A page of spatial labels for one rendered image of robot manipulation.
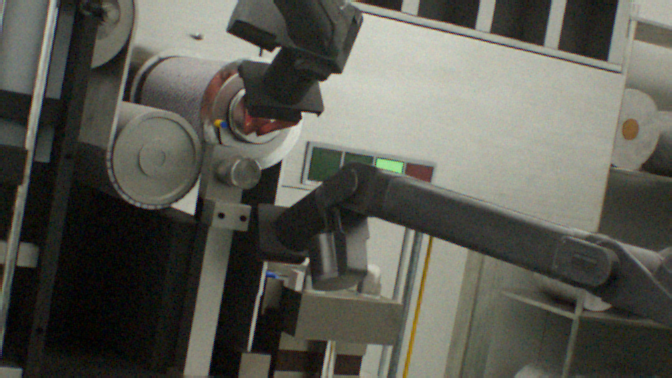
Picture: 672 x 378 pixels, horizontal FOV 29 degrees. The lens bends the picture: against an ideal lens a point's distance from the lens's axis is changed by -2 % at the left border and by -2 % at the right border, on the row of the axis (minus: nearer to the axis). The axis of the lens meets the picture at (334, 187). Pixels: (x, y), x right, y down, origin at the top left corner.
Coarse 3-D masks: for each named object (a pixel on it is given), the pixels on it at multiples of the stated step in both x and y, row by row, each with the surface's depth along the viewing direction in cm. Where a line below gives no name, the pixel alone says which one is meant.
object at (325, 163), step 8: (320, 152) 215; (328, 152) 216; (336, 152) 216; (312, 160) 214; (320, 160) 215; (328, 160) 216; (336, 160) 216; (312, 168) 215; (320, 168) 215; (328, 168) 216; (336, 168) 217; (312, 176) 215; (320, 176) 215; (328, 176) 216
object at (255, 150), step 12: (228, 84) 170; (240, 84) 170; (216, 96) 169; (228, 96) 170; (216, 108) 169; (216, 132) 170; (228, 132) 171; (288, 132) 175; (228, 144) 171; (240, 144) 172; (252, 144) 172; (264, 144) 173; (276, 144) 174; (252, 156) 173
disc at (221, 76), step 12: (240, 60) 170; (264, 60) 172; (216, 72) 169; (228, 72) 170; (216, 84) 169; (204, 96) 169; (204, 108) 169; (204, 120) 169; (204, 132) 169; (288, 144) 175; (264, 156) 174; (276, 156) 175; (264, 168) 174
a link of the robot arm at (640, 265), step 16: (608, 240) 130; (624, 256) 128; (640, 256) 130; (656, 256) 133; (624, 272) 128; (640, 272) 127; (656, 272) 126; (592, 288) 130; (608, 288) 129; (624, 288) 128; (640, 288) 127; (656, 288) 125; (624, 304) 127; (640, 304) 126; (656, 304) 125; (656, 320) 125
